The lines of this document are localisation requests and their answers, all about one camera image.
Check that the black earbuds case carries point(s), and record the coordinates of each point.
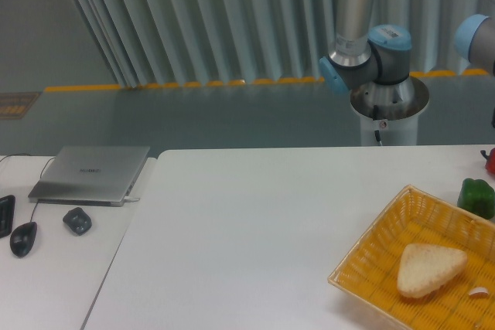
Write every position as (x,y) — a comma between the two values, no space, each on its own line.
(78,221)

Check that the green bell pepper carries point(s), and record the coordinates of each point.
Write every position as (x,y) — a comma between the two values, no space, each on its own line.
(477,197)

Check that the black computer mouse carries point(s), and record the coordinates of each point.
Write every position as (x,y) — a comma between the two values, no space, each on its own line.
(23,238)

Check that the red bell pepper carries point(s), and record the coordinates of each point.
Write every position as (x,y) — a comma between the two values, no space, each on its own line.
(489,157)

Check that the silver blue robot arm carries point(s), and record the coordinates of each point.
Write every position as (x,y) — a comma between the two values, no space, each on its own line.
(362,54)

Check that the yellow woven basket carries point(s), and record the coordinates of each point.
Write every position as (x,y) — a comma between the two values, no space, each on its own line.
(369,271)

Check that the grey pleated curtain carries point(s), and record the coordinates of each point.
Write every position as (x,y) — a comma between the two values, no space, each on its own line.
(202,41)

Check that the triangular white bread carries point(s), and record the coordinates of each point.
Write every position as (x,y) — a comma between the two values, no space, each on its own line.
(424,268)

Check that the small bread crumb piece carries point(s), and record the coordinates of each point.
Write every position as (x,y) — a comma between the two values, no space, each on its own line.
(479,292)

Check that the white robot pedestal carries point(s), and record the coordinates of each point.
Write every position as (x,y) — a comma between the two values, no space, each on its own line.
(389,114)

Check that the silver closed laptop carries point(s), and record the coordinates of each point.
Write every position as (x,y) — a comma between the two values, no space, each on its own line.
(90,175)

